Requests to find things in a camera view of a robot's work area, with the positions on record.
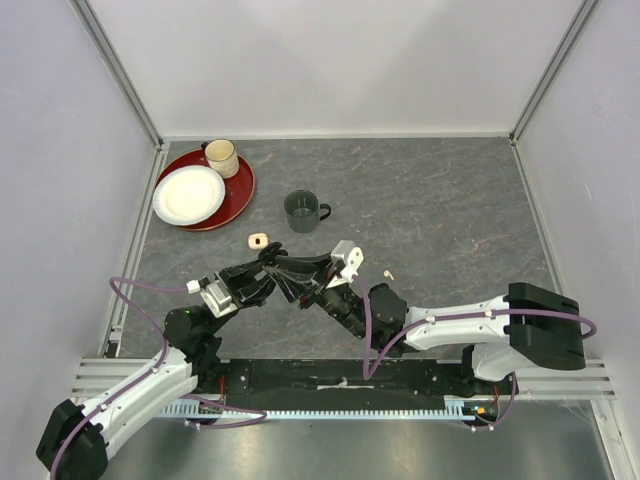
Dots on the grey slotted cable duct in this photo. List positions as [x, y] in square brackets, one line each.
[453, 409]

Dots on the dark green mug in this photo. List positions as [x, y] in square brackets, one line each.
[304, 211]

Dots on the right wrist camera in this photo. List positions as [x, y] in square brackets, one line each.
[350, 256]

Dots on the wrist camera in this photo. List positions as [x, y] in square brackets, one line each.
[350, 256]
[215, 295]

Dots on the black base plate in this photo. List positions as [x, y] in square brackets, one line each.
[279, 383]

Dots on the black glossy charging case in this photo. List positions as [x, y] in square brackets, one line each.
[271, 252]

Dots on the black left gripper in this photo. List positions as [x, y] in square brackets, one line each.
[244, 287]

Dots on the white earbud charging case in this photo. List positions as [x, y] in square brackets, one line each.
[258, 241]

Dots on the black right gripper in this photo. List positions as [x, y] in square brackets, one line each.
[302, 287]

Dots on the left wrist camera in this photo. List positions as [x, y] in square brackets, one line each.
[215, 295]

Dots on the white paper plate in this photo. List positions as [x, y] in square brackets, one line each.
[188, 195]

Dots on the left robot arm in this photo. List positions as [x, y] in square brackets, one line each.
[80, 438]

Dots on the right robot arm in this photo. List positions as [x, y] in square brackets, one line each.
[526, 327]

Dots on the cream ceramic cup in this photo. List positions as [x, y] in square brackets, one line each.
[221, 155]

